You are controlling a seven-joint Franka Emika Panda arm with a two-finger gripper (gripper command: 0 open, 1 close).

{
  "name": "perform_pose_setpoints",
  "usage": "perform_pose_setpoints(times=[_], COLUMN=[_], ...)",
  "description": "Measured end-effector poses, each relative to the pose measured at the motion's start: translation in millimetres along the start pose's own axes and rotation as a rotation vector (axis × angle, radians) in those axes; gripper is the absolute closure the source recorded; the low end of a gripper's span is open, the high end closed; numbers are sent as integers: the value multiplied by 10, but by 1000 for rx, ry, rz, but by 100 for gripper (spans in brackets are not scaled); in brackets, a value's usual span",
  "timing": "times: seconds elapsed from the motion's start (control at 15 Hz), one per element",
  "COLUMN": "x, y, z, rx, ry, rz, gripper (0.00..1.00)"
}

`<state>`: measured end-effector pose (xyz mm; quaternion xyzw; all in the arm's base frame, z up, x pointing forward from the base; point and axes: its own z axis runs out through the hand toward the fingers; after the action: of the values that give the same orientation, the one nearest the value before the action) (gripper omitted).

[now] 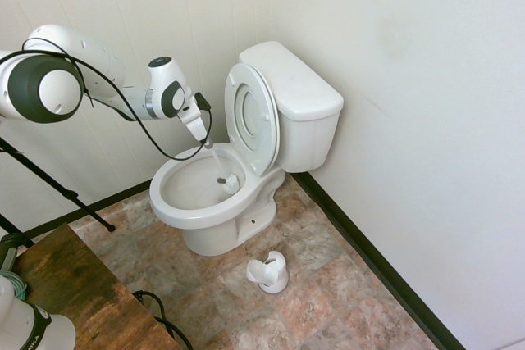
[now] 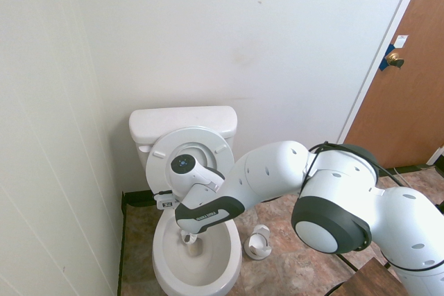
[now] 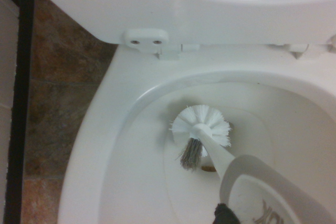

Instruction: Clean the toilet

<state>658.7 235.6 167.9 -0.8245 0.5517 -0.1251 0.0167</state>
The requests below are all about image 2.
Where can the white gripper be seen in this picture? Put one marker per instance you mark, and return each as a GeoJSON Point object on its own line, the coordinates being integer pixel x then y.
{"type": "Point", "coordinates": [167, 204]}

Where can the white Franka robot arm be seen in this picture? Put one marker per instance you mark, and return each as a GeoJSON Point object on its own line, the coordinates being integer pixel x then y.
{"type": "Point", "coordinates": [270, 178]}

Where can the white toilet seat and lid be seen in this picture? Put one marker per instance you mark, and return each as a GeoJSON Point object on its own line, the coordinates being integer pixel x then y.
{"type": "Point", "coordinates": [156, 171]}

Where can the white toilet bowl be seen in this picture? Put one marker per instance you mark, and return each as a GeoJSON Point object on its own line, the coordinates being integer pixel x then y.
{"type": "Point", "coordinates": [208, 268]}

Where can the white toilet tank lid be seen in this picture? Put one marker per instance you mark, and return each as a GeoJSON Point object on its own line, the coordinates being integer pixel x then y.
{"type": "Point", "coordinates": [180, 119]}

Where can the white toilet brush holder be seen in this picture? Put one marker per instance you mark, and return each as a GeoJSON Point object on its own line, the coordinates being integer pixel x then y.
{"type": "Point", "coordinates": [256, 244]}

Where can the dark wooden table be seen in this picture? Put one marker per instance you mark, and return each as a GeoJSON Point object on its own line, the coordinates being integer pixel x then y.
{"type": "Point", "coordinates": [371, 278]}

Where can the blue tape strip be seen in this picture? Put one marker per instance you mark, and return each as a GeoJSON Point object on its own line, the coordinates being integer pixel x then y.
{"type": "Point", "coordinates": [384, 63]}

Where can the brass door knob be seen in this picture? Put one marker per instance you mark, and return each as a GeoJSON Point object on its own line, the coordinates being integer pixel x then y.
{"type": "Point", "coordinates": [393, 57]}

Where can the brown wooden door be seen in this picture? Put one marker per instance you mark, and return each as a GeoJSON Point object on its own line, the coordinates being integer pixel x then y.
{"type": "Point", "coordinates": [409, 84]}

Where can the white door sticker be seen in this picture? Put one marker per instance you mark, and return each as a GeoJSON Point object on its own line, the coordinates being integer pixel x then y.
{"type": "Point", "coordinates": [400, 41]}

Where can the white door frame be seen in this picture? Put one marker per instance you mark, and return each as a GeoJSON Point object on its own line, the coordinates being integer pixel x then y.
{"type": "Point", "coordinates": [381, 53]}

